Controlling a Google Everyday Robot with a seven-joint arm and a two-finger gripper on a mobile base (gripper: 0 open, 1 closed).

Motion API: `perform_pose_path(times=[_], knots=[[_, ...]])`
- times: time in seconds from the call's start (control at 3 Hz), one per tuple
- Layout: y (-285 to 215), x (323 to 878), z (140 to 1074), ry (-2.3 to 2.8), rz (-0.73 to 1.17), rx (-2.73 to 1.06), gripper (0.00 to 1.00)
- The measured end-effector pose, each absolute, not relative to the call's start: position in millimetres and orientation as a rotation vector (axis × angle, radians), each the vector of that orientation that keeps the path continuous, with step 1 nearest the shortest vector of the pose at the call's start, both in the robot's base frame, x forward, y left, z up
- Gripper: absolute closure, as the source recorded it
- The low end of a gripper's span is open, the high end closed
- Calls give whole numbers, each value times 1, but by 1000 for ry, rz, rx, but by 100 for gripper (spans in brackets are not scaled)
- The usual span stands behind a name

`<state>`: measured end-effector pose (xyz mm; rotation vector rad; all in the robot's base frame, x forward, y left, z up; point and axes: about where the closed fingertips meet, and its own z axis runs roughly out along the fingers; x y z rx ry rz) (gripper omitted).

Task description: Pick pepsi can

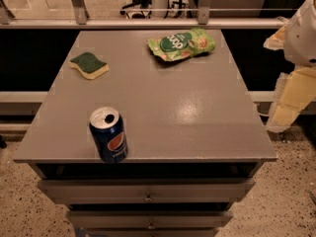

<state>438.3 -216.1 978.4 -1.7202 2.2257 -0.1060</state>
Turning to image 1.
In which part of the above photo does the white rounded gripper body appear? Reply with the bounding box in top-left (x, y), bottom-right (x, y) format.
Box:
top-left (283, 0), bottom-right (316, 67)

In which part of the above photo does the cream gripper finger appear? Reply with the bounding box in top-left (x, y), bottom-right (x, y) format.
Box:
top-left (264, 26), bottom-right (286, 50)
top-left (266, 65), bottom-right (316, 133)

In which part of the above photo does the blue pepsi can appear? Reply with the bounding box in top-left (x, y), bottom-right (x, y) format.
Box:
top-left (89, 107), bottom-right (128, 164)

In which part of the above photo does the green snack bag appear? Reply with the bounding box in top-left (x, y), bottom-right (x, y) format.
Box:
top-left (147, 28), bottom-right (215, 62)

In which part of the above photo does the grey drawer cabinet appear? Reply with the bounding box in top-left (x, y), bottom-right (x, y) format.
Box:
top-left (15, 30), bottom-right (277, 237)

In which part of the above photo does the black office chair base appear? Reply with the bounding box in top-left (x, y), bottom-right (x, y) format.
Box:
top-left (118, 0), bottom-right (154, 20)

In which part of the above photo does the upper drawer knob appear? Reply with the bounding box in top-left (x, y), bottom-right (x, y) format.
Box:
top-left (143, 194), bottom-right (154, 203)

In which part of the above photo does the drawer knob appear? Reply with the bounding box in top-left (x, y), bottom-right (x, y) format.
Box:
top-left (143, 194), bottom-right (154, 203)
top-left (147, 222), bottom-right (156, 230)

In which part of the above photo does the green yellow sponge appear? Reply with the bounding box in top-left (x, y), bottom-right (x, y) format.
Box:
top-left (69, 52), bottom-right (110, 80)

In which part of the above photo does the lower drawer knob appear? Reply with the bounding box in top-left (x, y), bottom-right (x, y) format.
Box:
top-left (147, 222), bottom-right (156, 230)

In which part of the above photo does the metal railing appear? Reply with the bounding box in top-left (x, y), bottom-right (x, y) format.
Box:
top-left (0, 0), bottom-right (287, 30)

